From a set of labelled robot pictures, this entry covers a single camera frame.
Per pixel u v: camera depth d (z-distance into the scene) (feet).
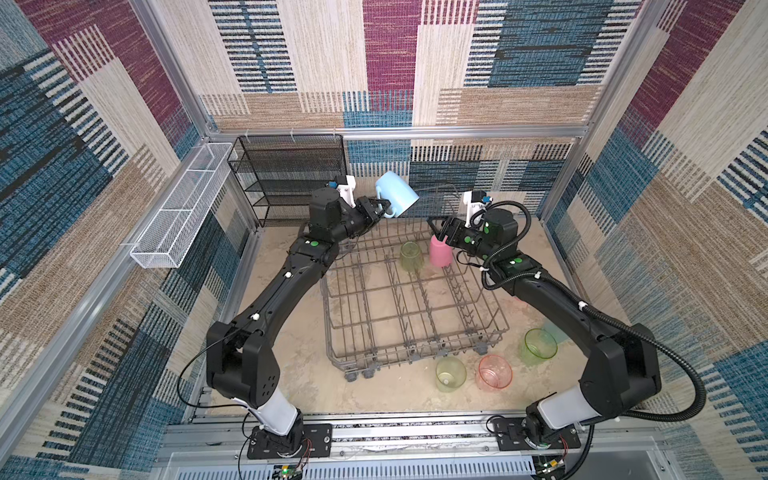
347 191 2.34
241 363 1.43
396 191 2.53
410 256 3.10
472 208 2.35
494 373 2.72
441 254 3.23
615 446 2.40
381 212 2.42
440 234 2.35
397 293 3.16
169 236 2.34
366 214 2.21
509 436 2.39
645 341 1.35
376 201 2.41
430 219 2.52
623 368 1.39
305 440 2.39
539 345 2.85
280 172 3.55
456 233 2.30
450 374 2.70
